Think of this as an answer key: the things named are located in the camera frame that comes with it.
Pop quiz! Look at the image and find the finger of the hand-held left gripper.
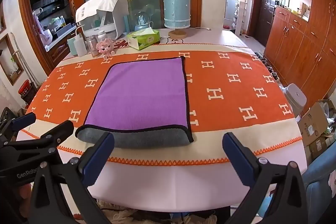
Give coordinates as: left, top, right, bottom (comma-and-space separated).
25, 120, 75, 155
0, 112, 37, 136

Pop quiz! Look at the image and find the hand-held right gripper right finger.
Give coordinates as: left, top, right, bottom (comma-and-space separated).
222, 132, 309, 224

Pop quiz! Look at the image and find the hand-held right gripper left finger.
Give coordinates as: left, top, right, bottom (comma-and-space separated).
28, 132, 115, 224

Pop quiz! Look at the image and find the purple and grey towel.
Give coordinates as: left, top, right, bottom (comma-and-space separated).
75, 56, 195, 150

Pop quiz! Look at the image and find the red basket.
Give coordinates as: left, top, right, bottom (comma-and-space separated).
18, 79, 38, 105

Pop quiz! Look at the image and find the orange printed blanket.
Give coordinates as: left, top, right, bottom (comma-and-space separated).
16, 43, 304, 167

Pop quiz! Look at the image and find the cardboard box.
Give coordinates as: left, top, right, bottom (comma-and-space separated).
297, 99, 336, 159

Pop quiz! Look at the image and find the grey plastic stool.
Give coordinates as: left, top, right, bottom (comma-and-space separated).
283, 83, 308, 120

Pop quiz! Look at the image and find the teal cup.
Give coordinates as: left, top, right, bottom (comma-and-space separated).
67, 37, 78, 57

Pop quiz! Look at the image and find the blue chair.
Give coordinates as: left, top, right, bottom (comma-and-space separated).
301, 155, 336, 216

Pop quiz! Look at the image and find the white squeeze bottle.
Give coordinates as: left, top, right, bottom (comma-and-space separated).
73, 28, 88, 57

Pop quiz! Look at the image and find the clear jar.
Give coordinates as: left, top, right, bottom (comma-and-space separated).
86, 35, 102, 58

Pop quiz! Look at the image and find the pink block figure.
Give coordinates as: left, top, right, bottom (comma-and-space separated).
96, 39, 115, 60

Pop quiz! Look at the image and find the white bottle steriliser appliance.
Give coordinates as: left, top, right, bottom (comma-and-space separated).
75, 0, 130, 41

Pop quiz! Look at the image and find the green tissue box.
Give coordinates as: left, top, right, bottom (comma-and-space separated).
127, 28, 161, 51

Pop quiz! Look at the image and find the glass snow globe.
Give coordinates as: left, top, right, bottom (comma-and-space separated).
134, 10, 153, 32

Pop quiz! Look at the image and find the white narrow rack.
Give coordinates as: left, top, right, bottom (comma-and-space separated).
234, 0, 249, 36

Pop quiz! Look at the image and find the dark entrance door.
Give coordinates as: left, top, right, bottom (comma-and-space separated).
258, 0, 281, 36

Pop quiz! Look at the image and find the blue table lamp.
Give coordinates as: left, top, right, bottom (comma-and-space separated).
162, 0, 191, 40

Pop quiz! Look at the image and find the wooden wall cabinet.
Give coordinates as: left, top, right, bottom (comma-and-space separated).
263, 0, 336, 110

